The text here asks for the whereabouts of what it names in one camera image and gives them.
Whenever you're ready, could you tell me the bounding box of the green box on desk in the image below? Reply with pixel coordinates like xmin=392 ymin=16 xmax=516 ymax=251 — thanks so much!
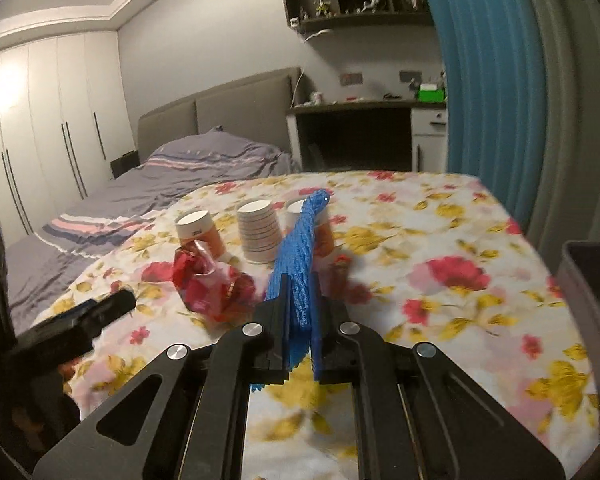
xmin=417 ymin=82 xmax=446 ymax=103

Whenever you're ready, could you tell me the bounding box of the grey striped duvet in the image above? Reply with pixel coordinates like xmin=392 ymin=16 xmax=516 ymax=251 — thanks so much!
xmin=6 ymin=129 xmax=298 ymax=334

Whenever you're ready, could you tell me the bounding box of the grey trash bin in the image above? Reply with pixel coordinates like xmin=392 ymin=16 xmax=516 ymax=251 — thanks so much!
xmin=557 ymin=240 xmax=600 ymax=395

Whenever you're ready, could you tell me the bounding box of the white striped paper cup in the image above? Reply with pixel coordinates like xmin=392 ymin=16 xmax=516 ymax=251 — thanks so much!
xmin=236 ymin=198 xmax=283 ymax=263

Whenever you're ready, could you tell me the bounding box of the blue grey curtain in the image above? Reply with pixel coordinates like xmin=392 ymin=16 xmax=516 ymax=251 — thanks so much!
xmin=428 ymin=0 xmax=600 ymax=269

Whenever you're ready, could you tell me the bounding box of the white wardrobe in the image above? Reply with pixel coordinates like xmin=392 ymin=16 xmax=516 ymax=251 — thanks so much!
xmin=0 ymin=32 xmax=135 ymax=245

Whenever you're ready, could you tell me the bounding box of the red white crumpled wrapper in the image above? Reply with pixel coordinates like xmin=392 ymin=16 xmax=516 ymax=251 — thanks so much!
xmin=172 ymin=242 xmax=261 ymax=324

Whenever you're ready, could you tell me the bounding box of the floral bed sheet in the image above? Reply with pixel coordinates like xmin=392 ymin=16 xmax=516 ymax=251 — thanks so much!
xmin=50 ymin=171 xmax=600 ymax=474

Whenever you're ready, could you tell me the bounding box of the dark desk with drawers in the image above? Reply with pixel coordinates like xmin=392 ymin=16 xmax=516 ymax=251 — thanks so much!
xmin=287 ymin=100 xmax=448 ymax=172

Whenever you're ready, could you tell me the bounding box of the orange paper cup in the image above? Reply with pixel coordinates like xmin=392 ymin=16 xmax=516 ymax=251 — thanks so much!
xmin=175 ymin=209 xmax=226 ymax=259
xmin=284 ymin=197 xmax=335 ymax=259

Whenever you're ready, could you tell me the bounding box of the blue ridged sponge cloth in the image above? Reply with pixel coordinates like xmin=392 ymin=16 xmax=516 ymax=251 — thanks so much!
xmin=264 ymin=188 xmax=330 ymax=370

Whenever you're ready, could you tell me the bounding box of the grey upholstered headboard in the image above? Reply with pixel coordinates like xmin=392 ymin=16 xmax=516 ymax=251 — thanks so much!
xmin=137 ymin=67 xmax=301 ymax=162

